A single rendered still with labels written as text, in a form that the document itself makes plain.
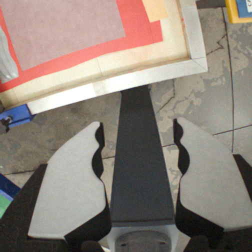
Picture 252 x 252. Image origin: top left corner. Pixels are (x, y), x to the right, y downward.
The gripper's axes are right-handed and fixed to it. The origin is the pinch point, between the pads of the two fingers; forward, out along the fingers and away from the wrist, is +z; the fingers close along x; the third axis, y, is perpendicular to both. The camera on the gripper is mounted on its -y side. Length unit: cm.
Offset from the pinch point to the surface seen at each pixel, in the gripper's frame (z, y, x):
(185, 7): 37.2, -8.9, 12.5
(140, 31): 40.7, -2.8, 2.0
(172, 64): 37.2, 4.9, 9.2
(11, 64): 40, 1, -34
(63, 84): 40.6, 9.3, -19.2
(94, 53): 40.6, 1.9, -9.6
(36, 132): 136, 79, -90
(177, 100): 136, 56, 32
